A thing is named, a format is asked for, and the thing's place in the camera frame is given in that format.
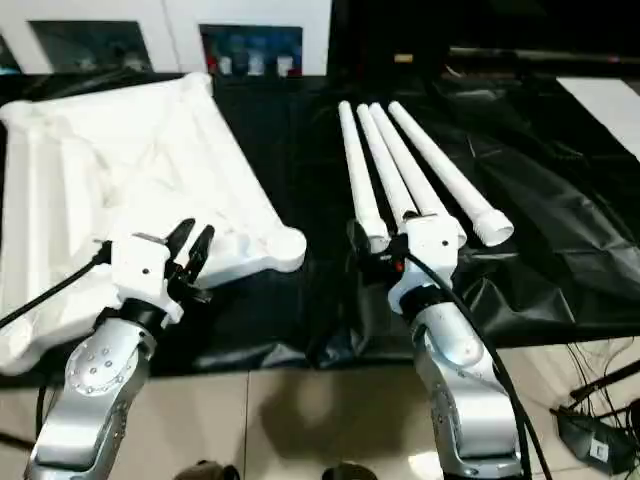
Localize white plastic table leg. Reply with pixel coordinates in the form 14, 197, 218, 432
369, 101, 451, 221
387, 100, 515, 247
355, 103, 416, 236
337, 100, 391, 241

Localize white plastic table top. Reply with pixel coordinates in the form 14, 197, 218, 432
0, 71, 308, 377

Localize black work mat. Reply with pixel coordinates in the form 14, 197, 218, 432
0, 69, 640, 376

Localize dark robot left foot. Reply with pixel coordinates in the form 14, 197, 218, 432
179, 462, 239, 480

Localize dark robot foot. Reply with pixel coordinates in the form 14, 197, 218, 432
179, 462, 239, 480
323, 462, 396, 480

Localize white display cabinet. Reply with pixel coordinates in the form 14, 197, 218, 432
0, 0, 334, 77

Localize black cabinet with gold label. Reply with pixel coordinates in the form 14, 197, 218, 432
329, 0, 640, 81

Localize dark robot right foot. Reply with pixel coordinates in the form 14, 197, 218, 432
323, 462, 396, 480

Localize white flat board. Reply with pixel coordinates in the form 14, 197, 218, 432
554, 74, 640, 154

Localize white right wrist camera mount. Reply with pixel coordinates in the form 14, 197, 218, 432
387, 212, 467, 316

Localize black left wrist camera cable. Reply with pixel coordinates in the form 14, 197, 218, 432
0, 241, 114, 331

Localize tangled black floor cables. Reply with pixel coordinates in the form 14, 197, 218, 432
548, 332, 640, 480

